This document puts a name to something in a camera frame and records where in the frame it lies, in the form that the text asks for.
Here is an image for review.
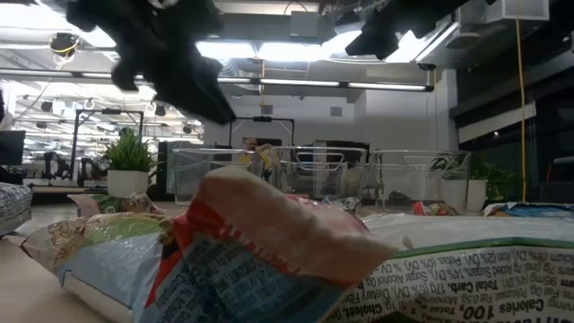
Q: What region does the green blue granola bar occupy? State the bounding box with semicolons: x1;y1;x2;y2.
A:
20;211;178;323

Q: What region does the black metal frame rig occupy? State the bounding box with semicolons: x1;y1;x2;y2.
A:
69;108;145;180
228;116;296;147

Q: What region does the yellow hanging cable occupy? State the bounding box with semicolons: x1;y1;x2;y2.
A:
514;17;528;203

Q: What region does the grass plant in white pot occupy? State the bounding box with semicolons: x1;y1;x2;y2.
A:
102;127;158;198

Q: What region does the black monitor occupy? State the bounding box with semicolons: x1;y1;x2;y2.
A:
0;129;27;167

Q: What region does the white ceiling box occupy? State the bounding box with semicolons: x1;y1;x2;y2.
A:
486;0;551;22

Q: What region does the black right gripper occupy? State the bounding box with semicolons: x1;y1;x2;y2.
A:
344;0;472;62

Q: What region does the grey ceiling box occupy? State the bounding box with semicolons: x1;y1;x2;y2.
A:
289;9;320;39

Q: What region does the grey woven round mat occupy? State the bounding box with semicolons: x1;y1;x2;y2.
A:
0;182;33;237

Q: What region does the white label granola bar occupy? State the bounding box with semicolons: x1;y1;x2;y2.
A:
320;214;574;323

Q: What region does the leafy plant in white pot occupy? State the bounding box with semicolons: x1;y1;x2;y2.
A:
430;152;524;213

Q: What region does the blue granola bar wrapper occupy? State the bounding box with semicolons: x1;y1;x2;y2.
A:
482;201;574;220

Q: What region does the clear plastic bin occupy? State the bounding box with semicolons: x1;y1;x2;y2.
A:
270;145;368;212
172;147;265;206
370;149;472;214

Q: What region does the black ceiling camera mount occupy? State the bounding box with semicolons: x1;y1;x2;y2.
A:
48;31;83;59

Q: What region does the person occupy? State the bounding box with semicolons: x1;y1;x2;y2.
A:
239;136;270;171

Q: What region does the long ceiling light bar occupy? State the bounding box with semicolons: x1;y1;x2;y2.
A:
0;69;435;93

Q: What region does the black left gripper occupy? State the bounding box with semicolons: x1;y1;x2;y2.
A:
65;0;238;127

